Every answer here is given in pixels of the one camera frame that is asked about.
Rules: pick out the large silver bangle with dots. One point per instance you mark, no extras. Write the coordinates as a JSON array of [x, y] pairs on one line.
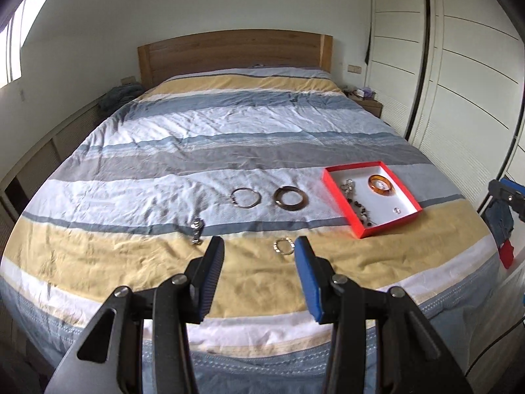
[[245, 206]]

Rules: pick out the clutter on nightstand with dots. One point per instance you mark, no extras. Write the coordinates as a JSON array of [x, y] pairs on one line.
[[361, 91]]

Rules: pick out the red shallow box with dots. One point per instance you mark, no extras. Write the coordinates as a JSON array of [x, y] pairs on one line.
[[385, 223]]

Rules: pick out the wooden nightstand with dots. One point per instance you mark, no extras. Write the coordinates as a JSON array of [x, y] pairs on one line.
[[368, 106]]

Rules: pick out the wall switch plate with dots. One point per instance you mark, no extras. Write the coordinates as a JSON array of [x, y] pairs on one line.
[[354, 68]]

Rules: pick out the low wall cabinet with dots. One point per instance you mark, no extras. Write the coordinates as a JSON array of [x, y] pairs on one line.
[[45, 152]]

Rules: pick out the white wardrobe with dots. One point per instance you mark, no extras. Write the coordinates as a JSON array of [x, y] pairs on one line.
[[459, 69]]

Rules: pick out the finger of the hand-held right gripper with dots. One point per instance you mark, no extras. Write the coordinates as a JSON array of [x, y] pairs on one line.
[[508, 191]]

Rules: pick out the dark brown bangle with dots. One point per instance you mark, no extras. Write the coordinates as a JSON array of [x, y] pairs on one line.
[[290, 208]]

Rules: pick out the dark grey cloth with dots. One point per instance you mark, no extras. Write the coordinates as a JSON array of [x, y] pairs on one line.
[[119, 96]]

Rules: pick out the amber translucent bangle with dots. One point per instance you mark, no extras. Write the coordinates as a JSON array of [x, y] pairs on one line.
[[381, 191]]

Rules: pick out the blue denim cloth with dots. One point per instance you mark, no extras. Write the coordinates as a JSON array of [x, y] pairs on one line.
[[498, 219]]

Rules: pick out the red tag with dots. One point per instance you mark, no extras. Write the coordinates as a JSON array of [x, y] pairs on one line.
[[507, 252]]

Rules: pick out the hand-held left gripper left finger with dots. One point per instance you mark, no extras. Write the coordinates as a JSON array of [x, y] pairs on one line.
[[207, 287]]

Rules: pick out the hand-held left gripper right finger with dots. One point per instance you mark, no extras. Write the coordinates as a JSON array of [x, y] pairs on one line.
[[305, 279]]

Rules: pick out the wooden headboard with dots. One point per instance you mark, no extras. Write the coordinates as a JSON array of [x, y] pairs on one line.
[[233, 53]]

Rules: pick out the window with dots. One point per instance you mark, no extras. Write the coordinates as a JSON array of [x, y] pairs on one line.
[[10, 49]]

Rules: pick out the wall outlet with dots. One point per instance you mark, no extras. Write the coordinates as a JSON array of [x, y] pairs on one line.
[[128, 80]]

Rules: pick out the bed with striped duvet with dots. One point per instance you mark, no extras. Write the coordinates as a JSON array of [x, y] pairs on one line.
[[164, 164]]

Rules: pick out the silver clasp charm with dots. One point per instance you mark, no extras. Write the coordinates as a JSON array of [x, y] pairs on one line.
[[197, 232]]

